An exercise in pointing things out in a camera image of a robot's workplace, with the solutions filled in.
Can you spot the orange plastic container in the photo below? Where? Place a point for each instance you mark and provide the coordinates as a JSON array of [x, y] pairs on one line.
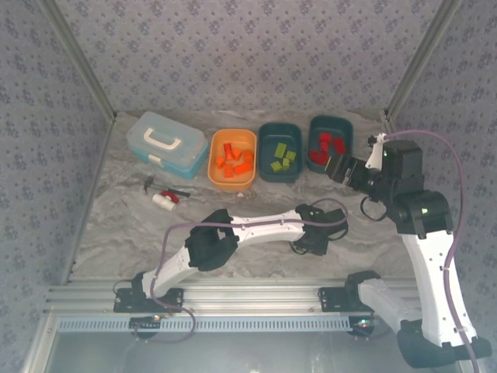
[[217, 182]]

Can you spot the aluminium frame leg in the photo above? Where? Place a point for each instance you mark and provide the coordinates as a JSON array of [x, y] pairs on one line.
[[39, 346]]

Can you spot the dark teal plastic container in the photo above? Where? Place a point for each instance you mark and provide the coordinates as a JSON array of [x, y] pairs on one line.
[[268, 140], [341, 126]]

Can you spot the long red lego brick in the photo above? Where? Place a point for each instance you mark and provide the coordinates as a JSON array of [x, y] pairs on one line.
[[315, 156], [325, 137]]

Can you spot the small circuit board with LED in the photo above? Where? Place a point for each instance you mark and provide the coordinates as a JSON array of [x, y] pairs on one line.
[[363, 323], [145, 322]]

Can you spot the aluminium frame post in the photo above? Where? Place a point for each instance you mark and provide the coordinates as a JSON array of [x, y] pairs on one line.
[[79, 58], [420, 58]]

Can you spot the small orange lego brick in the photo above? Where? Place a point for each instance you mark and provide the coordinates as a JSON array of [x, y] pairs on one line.
[[220, 162], [236, 154]]

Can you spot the aluminium table side rail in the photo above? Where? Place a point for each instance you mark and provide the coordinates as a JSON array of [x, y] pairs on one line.
[[95, 178], [389, 122]]

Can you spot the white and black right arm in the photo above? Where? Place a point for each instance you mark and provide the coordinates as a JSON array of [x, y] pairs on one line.
[[427, 279]]

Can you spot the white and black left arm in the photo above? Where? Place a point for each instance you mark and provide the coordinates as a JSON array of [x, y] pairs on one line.
[[264, 233]]

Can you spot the small green lego brick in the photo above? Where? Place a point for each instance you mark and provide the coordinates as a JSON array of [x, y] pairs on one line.
[[286, 163], [290, 155], [276, 167]]

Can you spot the aluminium mounting rail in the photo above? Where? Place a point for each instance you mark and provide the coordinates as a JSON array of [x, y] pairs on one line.
[[248, 295]]

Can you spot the clear blue storage box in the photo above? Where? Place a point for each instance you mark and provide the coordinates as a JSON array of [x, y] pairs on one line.
[[174, 124]]

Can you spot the small black toy hammer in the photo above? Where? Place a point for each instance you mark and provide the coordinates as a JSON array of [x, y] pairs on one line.
[[148, 184]]

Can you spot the long orange lego brick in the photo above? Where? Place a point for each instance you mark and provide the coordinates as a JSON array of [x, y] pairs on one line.
[[228, 148], [242, 168]]

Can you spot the long green lego brick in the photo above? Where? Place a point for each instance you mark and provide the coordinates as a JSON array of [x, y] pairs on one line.
[[280, 149]]

